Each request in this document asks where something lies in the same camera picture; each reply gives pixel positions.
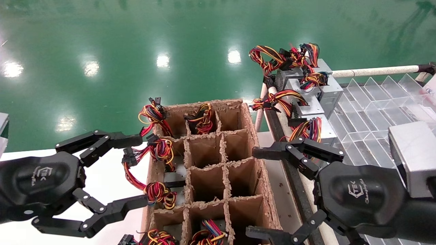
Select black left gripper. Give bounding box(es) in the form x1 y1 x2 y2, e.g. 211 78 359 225
0 129 149 239

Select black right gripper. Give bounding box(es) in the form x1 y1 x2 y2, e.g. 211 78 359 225
245 137 409 245

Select wire bundle second-row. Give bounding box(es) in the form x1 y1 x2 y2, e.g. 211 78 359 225
122 134 176 172

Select grey power supply with cables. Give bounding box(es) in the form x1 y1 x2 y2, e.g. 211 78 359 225
123 162 188 210
189 219 228 245
284 71 344 119
289 43 333 75
249 45 303 89
118 229 179 245
250 89 325 118
184 102 216 135
279 116 338 145

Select white rack leg tube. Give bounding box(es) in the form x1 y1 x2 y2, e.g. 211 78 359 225
254 83 269 133

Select brown cardboard divider box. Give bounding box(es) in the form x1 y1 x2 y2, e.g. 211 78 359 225
141 99 283 245

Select clear acrylic divider tray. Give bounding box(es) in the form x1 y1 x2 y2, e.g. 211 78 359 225
308 73 436 245

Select carried grey power supply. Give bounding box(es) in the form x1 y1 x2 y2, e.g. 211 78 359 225
388 121 436 199

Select white padded rack bar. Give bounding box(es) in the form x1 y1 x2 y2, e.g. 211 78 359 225
331 65 421 78

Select white printed sheet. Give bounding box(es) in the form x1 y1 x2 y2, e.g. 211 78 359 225
423 74 436 102

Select black pipe joint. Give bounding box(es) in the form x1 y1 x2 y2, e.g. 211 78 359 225
417 62 436 76

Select long white rack rail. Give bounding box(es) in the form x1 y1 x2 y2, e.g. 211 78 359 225
268 86 341 245

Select wire bundle top-left cell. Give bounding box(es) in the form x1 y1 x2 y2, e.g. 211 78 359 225
138 97 175 138

